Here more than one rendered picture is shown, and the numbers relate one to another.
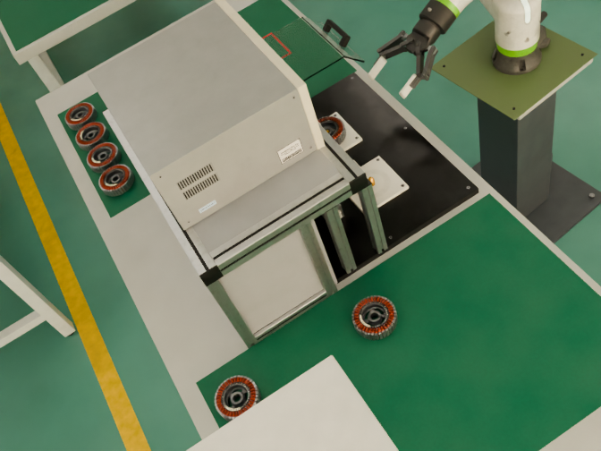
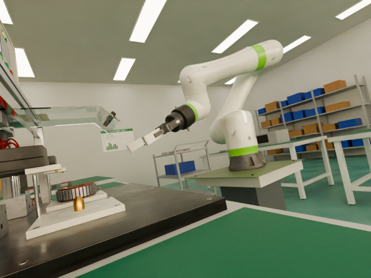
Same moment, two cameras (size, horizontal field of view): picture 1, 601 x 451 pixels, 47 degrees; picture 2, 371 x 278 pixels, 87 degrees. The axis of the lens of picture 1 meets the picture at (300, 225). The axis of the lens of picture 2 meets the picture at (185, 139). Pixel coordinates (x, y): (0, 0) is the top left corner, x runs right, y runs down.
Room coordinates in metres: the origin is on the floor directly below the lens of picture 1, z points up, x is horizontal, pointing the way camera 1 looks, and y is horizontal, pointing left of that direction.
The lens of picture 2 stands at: (0.80, -0.33, 0.86)
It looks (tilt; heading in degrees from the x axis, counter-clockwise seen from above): 4 degrees up; 342
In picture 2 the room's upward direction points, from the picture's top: 10 degrees counter-clockwise
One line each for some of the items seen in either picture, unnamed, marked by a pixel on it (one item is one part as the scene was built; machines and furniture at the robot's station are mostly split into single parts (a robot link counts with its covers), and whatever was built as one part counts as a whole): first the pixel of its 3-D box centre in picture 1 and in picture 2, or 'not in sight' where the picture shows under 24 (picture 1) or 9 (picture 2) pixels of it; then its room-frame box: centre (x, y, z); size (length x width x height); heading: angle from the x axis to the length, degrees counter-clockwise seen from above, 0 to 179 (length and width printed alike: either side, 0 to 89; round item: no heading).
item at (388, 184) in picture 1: (372, 184); (80, 212); (1.26, -0.23, 0.78); 0.15 x 0.15 x 0.01; 12
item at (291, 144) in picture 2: not in sight; (254, 167); (3.94, -2.62, 0.38); 2.20 x 0.90 x 0.75; 12
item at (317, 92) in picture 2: not in sight; (316, 94); (4.86, -5.86, 1.89); 0.42 x 0.42 x 0.21; 10
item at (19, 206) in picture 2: not in sight; (17, 206); (1.46, -0.04, 0.80); 0.08 x 0.05 x 0.06; 12
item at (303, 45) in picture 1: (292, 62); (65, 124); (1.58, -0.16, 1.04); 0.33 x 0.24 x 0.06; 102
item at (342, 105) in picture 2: not in sight; (337, 106); (4.44, -5.96, 1.37); 0.42 x 0.40 x 0.18; 13
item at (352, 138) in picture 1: (328, 138); (78, 199); (1.50, -0.18, 0.78); 0.15 x 0.15 x 0.01; 12
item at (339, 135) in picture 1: (327, 132); (77, 191); (1.50, -0.18, 0.80); 0.11 x 0.11 x 0.04
